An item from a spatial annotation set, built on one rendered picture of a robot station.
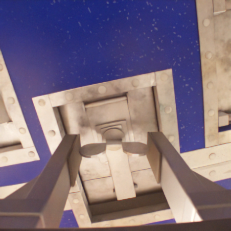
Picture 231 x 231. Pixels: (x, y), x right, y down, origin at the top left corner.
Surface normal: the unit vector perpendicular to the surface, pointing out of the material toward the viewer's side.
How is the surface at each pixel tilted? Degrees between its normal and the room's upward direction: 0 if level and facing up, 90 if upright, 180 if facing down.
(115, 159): 90
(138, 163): 90
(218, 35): 90
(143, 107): 90
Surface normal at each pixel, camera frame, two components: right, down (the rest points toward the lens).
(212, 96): 0.04, 0.29
